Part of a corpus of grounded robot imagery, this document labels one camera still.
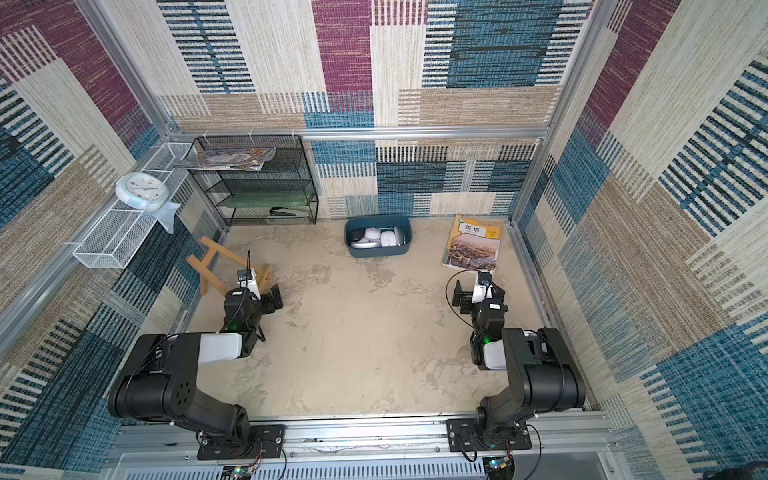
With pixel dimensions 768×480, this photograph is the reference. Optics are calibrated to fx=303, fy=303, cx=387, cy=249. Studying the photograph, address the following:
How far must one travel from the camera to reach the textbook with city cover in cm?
107

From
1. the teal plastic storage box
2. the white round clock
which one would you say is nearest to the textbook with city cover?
the teal plastic storage box

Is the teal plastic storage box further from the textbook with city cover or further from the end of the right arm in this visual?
the end of the right arm

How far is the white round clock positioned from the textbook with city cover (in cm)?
87

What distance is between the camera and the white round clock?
2.42 feet
